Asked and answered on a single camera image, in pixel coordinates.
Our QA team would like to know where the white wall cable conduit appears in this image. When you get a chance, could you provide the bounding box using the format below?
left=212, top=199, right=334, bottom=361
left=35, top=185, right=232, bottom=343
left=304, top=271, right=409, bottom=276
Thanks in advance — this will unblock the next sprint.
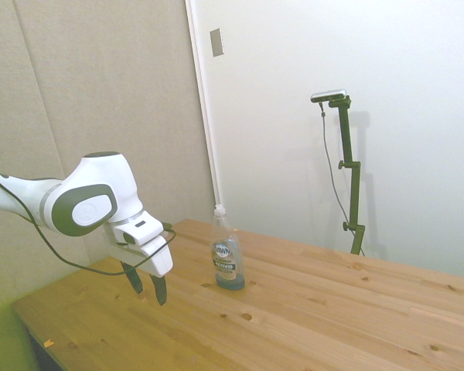
left=184, top=0, right=226, bottom=209

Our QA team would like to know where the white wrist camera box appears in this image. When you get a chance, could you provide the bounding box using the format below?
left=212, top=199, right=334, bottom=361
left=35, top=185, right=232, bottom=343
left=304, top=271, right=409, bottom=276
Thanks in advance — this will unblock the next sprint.
left=112, top=214, right=165, bottom=247

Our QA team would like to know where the black camera stand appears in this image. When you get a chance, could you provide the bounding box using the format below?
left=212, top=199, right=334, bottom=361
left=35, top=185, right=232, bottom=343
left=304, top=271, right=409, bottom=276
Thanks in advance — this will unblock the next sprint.
left=328, top=96, right=366, bottom=255

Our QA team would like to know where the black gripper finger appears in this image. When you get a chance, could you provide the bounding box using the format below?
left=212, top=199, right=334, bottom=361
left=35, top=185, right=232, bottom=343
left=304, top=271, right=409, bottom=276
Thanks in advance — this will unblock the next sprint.
left=120, top=260, right=145, bottom=294
left=149, top=272, right=169, bottom=306

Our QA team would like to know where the grey wall plate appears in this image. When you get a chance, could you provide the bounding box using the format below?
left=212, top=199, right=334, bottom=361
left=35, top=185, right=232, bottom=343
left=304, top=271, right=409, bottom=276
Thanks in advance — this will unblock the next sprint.
left=209, top=27, right=224, bottom=58

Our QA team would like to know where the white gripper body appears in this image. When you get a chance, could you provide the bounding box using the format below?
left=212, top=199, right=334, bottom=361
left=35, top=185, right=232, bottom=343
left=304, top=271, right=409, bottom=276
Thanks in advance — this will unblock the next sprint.
left=102, top=223, right=174, bottom=277

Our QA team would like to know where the clear Dawn dish soap bottle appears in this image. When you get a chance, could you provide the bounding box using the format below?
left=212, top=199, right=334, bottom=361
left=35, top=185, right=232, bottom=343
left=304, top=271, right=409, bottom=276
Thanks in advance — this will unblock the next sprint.
left=210, top=204, right=246, bottom=291

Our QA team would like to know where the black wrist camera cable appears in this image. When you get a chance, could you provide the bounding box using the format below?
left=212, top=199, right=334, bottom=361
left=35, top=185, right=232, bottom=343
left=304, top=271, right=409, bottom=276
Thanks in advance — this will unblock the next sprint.
left=0, top=169, right=177, bottom=277

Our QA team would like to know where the silver exterior camera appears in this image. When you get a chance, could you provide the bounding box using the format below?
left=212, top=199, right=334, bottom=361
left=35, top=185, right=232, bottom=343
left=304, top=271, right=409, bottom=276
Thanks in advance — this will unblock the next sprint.
left=310, top=88, right=348, bottom=104

